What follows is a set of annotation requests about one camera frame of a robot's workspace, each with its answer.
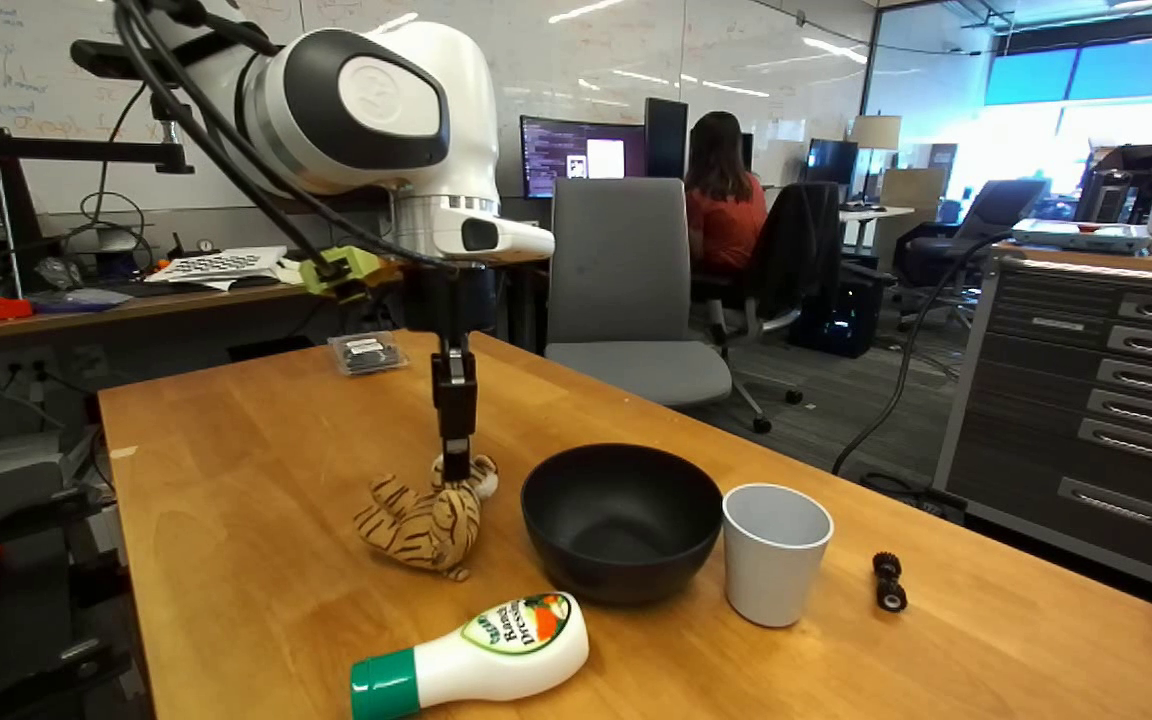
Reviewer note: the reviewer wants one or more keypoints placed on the grey laptop on cabinet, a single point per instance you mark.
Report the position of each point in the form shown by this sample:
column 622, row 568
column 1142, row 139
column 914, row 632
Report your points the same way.
column 1082, row 236

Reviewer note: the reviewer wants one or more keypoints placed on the white bottle with green cap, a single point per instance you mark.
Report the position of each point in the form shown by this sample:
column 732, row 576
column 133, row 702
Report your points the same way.
column 497, row 654

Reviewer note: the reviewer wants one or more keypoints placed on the black reclined office chair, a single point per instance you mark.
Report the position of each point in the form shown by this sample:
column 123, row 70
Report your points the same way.
column 991, row 206

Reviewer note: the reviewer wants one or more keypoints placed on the black bowl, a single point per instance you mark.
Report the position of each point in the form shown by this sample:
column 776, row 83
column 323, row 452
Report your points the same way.
column 622, row 562

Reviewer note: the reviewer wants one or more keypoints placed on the grey drawer tool cabinet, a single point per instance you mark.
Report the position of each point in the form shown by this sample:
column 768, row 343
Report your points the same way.
column 1071, row 402

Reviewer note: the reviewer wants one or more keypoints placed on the striped tiger stuffed animal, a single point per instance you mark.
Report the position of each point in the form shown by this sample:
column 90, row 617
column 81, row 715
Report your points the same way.
column 430, row 525

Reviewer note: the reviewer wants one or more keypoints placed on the person in red top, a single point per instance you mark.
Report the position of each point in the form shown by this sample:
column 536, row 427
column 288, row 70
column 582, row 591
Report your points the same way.
column 731, row 221

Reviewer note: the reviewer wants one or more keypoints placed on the black computer tower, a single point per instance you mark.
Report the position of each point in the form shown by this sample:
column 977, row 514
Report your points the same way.
column 841, row 315

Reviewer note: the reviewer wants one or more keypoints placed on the narrow dark monitor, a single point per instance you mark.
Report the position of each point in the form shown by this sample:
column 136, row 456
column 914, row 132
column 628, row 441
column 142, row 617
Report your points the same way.
column 666, row 132

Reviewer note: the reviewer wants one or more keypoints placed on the small black clip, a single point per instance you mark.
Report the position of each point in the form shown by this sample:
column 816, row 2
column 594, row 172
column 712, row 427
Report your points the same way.
column 890, row 598

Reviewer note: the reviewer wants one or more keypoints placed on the monitor with purple screen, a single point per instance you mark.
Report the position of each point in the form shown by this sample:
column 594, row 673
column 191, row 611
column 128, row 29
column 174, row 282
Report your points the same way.
column 561, row 152

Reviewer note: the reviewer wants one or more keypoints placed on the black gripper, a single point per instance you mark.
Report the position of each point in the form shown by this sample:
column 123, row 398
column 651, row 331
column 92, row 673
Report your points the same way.
column 452, row 306

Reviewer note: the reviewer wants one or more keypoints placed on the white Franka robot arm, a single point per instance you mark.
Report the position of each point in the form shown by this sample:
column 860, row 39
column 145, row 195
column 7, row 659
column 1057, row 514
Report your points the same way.
column 471, row 132

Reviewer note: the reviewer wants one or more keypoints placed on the stack of papers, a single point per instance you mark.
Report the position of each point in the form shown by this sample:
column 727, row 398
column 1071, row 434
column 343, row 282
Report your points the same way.
column 220, row 267

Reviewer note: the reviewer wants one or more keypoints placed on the black mesh office chair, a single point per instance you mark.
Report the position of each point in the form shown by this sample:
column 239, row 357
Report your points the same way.
column 796, row 247

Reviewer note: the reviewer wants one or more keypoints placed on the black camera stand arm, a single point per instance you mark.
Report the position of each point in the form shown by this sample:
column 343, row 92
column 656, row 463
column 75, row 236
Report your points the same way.
column 97, row 151

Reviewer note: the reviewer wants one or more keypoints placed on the white cup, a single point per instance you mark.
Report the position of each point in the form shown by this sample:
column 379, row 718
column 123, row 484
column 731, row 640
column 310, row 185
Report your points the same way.
column 776, row 573

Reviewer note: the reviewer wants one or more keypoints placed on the wooden workbench desk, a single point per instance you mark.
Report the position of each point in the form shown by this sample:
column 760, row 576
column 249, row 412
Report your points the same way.
column 136, row 309

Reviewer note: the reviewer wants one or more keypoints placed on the grey fabric office chair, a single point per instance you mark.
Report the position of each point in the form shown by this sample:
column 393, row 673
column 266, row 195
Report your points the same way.
column 616, row 267

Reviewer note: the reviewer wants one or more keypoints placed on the clear plastic bag of parts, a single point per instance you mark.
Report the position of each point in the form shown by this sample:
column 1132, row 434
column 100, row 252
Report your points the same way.
column 367, row 354

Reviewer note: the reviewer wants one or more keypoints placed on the white lamp shade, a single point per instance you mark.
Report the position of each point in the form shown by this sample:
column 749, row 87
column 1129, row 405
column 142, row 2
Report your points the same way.
column 873, row 130

